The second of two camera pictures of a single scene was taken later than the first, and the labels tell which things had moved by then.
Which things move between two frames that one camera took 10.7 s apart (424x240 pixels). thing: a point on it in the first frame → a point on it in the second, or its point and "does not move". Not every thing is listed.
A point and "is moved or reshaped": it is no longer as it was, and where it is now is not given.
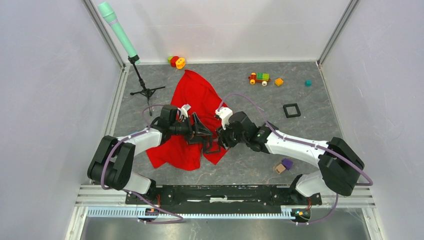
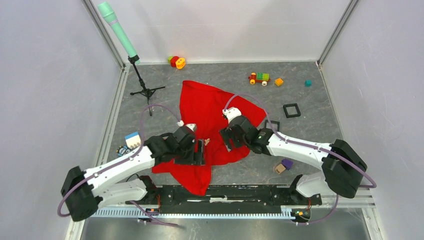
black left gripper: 198,129 → 189,160
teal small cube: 308,83 does not move
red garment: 197,96 is moved or reshaped
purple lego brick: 287,163 does not move
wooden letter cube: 280,168 does not move
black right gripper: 222,132 does not move
